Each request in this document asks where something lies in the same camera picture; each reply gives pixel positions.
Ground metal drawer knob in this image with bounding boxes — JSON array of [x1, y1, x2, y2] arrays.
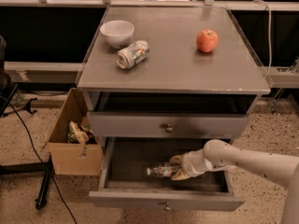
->
[[158, 202, 171, 211], [160, 123, 173, 133]]

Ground grey open middle drawer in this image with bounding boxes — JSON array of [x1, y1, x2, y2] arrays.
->
[[90, 138, 245, 212]]

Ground white ceramic bowl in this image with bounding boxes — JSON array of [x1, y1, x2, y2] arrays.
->
[[100, 21, 135, 49]]

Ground metal middle drawer knob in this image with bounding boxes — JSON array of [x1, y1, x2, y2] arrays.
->
[[158, 202, 171, 211]]

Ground black floor stand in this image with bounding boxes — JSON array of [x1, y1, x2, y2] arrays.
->
[[0, 158, 53, 210]]

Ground red apple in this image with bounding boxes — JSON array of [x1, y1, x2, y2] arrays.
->
[[196, 29, 219, 53]]

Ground metal top drawer knob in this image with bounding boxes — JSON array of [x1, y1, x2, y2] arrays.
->
[[160, 123, 173, 133]]

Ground grey wooden drawer cabinet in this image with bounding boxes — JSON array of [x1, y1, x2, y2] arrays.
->
[[76, 6, 271, 212]]

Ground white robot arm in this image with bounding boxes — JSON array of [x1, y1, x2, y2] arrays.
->
[[170, 139, 299, 224]]

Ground crumpled snack wrappers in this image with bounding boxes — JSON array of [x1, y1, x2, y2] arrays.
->
[[67, 121, 96, 145]]

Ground brown cardboard box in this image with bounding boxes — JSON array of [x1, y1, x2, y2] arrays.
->
[[47, 89, 103, 175]]

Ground grey closed top drawer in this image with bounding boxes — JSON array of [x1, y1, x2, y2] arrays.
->
[[87, 112, 249, 139]]

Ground clear plastic water bottle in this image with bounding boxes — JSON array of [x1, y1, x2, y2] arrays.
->
[[146, 162, 181, 178]]

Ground black floor cable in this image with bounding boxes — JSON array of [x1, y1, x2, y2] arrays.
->
[[0, 95, 78, 224]]

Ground crushed silver soda can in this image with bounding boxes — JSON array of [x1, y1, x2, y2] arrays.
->
[[116, 40, 150, 70]]

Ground white hanging cable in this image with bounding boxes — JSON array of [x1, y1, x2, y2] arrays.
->
[[252, 0, 273, 78]]

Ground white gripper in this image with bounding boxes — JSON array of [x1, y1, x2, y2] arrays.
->
[[169, 149, 213, 181]]

